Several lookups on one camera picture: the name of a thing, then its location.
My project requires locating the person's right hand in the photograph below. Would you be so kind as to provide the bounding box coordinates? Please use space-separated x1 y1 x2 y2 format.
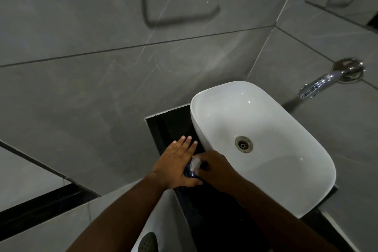
196 150 246 194

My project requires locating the person's left hand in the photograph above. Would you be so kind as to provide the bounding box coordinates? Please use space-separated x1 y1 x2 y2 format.
151 136 204 190

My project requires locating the blue spray bottle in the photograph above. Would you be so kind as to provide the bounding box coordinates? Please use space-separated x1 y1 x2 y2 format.
184 157 205 179

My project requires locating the person's right forearm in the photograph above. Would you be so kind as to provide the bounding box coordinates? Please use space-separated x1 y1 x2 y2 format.
233 179 338 252

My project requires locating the person's left forearm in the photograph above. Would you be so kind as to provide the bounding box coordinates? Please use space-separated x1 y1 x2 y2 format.
66 173 169 252

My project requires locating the black stone counter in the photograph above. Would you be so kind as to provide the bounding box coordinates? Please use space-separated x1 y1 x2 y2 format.
144 103 358 252

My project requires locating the metal sink drain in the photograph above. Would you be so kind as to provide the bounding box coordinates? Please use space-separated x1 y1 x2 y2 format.
235 136 254 153

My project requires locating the white toilet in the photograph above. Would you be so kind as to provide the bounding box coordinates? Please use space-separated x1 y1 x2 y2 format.
130 188 192 252

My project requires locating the white ceramic wash basin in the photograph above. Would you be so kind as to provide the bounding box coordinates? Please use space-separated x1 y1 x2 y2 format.
190 81 337 219

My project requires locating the chrome wall faucet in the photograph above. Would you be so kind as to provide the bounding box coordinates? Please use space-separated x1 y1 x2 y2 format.
297 58 365 99

